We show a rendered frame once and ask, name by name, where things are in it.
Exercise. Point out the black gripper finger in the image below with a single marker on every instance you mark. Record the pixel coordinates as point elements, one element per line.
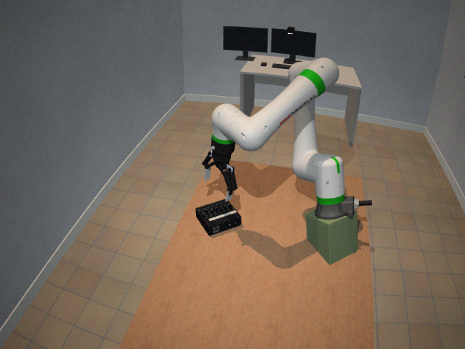
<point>208,166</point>
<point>230,180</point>

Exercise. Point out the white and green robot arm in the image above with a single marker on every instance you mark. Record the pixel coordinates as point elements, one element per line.
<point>308,80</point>

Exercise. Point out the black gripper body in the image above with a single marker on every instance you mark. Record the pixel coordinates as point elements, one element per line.
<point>223,160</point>

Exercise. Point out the black lighting desk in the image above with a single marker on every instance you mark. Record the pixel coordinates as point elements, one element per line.
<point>220,216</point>

